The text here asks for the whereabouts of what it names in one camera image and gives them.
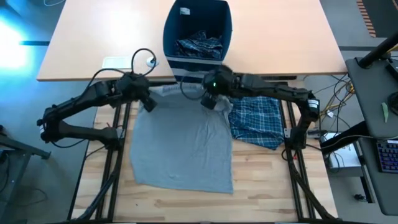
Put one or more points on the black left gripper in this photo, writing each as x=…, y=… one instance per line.
x=133, y=87

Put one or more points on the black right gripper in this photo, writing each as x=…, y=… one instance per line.
x=220, y=82

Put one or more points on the grey garment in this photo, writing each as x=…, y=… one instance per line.
x=180, y=140

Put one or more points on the blue plaid pants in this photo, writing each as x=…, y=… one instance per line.
x=255, y=121

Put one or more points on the navy striped fabric laundry bin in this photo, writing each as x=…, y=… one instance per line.
x=169, y=31

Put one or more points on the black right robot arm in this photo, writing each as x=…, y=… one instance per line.
x=280, y=90

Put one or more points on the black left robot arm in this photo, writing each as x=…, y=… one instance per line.
x=81, y=99

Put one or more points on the round silver desk grommet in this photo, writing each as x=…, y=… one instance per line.
x=152, y=63

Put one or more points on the pale rectangular plate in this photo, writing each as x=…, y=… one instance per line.
x=116, y=63

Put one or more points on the dark crumpled garment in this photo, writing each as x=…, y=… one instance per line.
x=199, y=46

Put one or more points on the beige desk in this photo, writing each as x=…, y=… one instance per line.
x=77, y=31

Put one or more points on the black desk leg bar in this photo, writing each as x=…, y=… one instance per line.
x=342, y=140

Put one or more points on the black metal stand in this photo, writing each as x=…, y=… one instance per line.
x=18, y=147

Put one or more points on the white papers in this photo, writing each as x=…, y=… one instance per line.
x=345, y=155

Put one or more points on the dark grey side desk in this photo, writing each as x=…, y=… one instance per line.
x=370, y=93

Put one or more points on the small green leaf-shaped item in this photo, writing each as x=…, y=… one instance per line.
x=385, y=112

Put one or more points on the black round pole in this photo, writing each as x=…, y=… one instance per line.
x=377, y=51

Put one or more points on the orange black striped strip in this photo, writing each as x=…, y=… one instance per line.
x=365, y=15

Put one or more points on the black keyboard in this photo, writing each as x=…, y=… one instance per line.
x=388, y=157

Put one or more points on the black aluminium table frame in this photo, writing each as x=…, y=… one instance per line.
x=121, y=140

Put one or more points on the silver corner bracket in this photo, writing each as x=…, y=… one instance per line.
x=286, y=133

